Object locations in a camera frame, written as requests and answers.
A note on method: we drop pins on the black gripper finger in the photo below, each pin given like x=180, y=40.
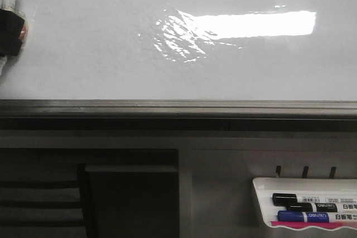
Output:
x=10, y=46
x=12, y=25

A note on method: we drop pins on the blue capped whiteboard marker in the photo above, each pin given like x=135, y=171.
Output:
x=316, y=217

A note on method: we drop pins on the dark slatted chair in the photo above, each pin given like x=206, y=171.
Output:
x=46, y=200

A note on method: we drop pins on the dark cabinet box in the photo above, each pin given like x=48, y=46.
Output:
x=136, y=204

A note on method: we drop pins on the black hook left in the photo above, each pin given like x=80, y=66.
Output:
x=278, y=171

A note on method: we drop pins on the black hook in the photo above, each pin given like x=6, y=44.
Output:
x=278, y=171
x=305, y=171
x=332, y=172

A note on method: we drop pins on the black capped marker upper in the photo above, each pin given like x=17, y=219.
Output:
x=280, y=199

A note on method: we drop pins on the black capped marker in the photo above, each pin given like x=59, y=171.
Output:
x=280, y=199
x=322, y=207

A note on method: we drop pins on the black hook middle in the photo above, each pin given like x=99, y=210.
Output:
x=305, y=171

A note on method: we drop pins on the black capped marker middle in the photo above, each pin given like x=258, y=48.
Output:
x=322, y=207

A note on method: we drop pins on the black hook right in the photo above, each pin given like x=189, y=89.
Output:
x=332, y=172

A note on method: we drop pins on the white plastic marker tray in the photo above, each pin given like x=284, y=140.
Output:
x=264, y=188

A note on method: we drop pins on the white whiteboard with metal frame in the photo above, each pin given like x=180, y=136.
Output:
x=185, y=60

